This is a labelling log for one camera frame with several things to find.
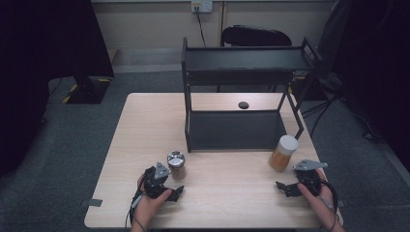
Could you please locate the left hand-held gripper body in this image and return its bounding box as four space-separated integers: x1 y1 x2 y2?
143 161 177 199

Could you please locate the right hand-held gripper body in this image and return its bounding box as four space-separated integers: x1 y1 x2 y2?
292 159 329 197

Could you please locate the glass jar with silver lid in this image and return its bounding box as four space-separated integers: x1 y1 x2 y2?
166 150 188 181

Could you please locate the amber jar with white lid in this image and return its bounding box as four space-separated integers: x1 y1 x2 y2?
268 134 300 173

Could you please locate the black two-tier metal rack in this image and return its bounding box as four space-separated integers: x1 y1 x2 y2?
181 36 324 154

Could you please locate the person's left hand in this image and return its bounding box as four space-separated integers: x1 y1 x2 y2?
132 173 174 225

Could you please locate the person's right hand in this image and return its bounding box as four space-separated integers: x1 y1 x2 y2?
298 169 340 227

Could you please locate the black stand base yellow tape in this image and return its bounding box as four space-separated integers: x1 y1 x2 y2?
62 75 112 105

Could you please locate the black curtain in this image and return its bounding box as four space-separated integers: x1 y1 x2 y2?
0 0 115 178
317 0 410 163

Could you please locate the black chair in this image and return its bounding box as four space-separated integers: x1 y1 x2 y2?
216 24 293 94

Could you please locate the left hand-held gripper cable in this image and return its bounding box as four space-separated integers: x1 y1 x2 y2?
125 175 146 232

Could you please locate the hand-held gripper cable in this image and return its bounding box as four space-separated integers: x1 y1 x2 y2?
318 178 340 232
125 175 146 232

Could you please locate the right hand-held gripper cable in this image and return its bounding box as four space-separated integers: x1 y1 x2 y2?
318 178 340 232

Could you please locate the black wall socket cable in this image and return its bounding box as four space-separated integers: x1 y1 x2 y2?
194 9 207 48

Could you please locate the beige wall conduit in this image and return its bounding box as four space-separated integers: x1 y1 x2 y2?
220 1 228 32

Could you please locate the white wall socket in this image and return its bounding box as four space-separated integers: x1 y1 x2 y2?
190 0 214 14

